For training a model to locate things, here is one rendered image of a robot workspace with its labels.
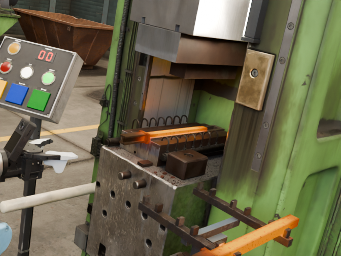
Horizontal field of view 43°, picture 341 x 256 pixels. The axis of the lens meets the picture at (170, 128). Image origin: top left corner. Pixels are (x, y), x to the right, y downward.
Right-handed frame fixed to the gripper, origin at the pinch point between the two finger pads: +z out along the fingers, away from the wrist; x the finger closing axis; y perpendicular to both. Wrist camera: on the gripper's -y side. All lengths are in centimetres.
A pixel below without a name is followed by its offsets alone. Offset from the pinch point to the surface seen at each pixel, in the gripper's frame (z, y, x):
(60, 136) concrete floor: 168, 99, -252
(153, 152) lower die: 32.3, 3.8, 4.9
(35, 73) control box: 18, -10, -52
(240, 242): 8, 2, 58
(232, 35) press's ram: 52, -38, 13
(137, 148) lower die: 32.3, 5.2, -2.9
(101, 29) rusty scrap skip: 415, 18, -532
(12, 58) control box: 15, -13, -64
